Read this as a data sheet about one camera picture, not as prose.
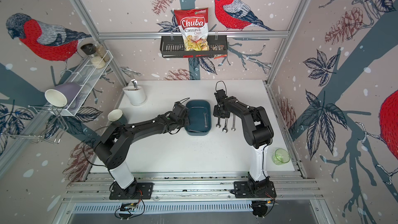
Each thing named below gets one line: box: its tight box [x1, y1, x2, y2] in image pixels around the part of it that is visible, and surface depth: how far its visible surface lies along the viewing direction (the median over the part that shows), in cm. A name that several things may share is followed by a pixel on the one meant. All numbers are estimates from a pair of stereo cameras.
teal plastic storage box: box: [184, 99, 212, 136], surface depth 100 cm
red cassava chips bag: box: [174, 7, 210, 52], surface depth 83 cm
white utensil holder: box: [122, 85, 147, 107], surface depth 108 cm
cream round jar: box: [91, 56, 106, 69], surface depth 85 cm
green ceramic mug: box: [107, 108, 128, 126], surface depth 93 cm
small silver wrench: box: [231, 114, 237, 132], surface depth 100 cm
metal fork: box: [131, 78, 139, 91], surface depth 109 cm
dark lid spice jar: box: [80, 43, 97, 55], surface depth 81 cm
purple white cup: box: [44, 82, 82, 108], surface depth 64 cm
